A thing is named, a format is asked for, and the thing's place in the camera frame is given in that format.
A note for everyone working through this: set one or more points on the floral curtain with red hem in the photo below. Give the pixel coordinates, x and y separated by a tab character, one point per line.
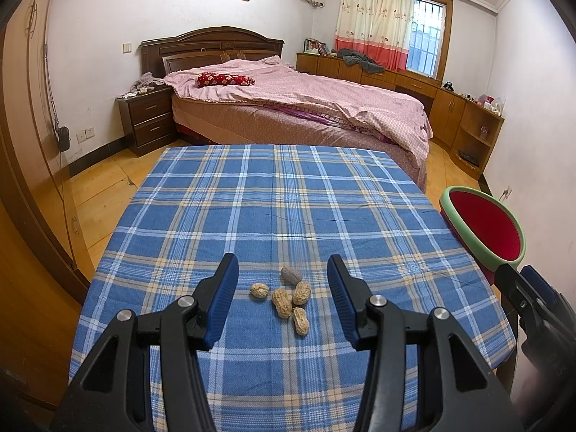
373	18

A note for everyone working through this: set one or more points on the red bucket with green rim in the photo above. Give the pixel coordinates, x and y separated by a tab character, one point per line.
483	229

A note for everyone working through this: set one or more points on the red floral pillow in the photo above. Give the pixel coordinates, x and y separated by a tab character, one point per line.
225	79

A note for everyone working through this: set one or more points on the wooden desk cabinet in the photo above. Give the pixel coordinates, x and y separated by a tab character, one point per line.
450	108

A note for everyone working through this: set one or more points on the pink quilt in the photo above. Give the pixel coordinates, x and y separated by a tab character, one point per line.
315	94

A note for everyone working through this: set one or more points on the blue plaid tablecloth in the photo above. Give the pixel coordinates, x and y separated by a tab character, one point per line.
270	216

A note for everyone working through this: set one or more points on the wooden wardrobe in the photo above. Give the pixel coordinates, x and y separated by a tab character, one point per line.
22	144

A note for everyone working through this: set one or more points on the barred window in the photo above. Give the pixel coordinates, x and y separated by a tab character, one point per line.
427	36

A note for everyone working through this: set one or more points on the low wall socket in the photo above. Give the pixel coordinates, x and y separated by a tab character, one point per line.
505	193

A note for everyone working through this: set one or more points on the row of books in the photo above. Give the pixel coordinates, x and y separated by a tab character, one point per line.
315	47

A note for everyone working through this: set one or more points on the pink and white containers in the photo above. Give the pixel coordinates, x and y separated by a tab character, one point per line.
490	104

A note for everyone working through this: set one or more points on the dark grey clothes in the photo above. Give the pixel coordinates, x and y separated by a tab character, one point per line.
360	60

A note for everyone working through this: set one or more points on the crumpled cloth on nightstand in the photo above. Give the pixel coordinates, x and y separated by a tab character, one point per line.
147	82

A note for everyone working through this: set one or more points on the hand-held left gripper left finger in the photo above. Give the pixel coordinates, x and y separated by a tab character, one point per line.
222	310

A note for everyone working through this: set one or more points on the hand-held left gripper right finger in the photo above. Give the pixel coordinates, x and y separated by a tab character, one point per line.
344	310

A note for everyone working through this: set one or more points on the dark grey peanut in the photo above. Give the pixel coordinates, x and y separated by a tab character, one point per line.
290	275

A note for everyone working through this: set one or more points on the glass cup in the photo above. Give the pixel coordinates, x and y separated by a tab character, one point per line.
483	132

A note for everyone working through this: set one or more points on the wall power socket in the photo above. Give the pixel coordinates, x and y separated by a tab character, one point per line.
85	134

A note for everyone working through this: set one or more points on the black power adapter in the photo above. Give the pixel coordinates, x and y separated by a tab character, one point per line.
63	137

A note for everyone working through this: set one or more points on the black shelf device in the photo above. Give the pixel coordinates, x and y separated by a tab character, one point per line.
468	156

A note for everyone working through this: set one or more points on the dark wooden nightstand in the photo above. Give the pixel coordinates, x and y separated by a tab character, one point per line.
148	121

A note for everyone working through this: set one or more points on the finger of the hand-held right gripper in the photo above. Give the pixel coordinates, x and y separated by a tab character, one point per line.
515	292
542	290

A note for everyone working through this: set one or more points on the wooden bed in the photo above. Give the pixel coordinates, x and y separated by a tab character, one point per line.
202	45

